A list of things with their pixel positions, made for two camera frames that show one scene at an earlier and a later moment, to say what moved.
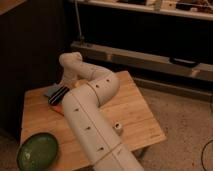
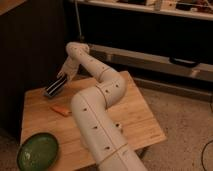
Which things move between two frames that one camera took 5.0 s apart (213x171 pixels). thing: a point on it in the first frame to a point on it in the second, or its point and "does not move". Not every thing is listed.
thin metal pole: (76, 5) does not move
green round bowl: (37, 152) does not move
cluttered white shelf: (197, 9) does not move
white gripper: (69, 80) to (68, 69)
